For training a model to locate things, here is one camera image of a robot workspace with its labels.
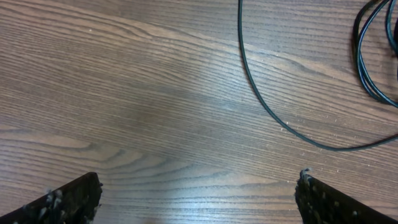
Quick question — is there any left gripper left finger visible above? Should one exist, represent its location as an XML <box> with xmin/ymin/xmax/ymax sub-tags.
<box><xmin>1</xmin><ymin>172</ymin><xmax>103</xmax><ymax>224</ymax></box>

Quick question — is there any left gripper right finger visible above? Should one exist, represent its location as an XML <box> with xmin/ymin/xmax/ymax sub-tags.
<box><xmin>294</xmin><ymin>168</ymin><xmax>397</xmax><ymax>224</ymax></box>

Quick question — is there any black USB cable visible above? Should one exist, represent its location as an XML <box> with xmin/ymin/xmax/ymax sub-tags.
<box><xmin>237</xmin><ymin>0</ymin><xmax>398</xmax><ymax>152</ymax></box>
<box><xmin>353</xmin><ymin>0</ymin><xmax>398</xmax><ymax>109</ymax></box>

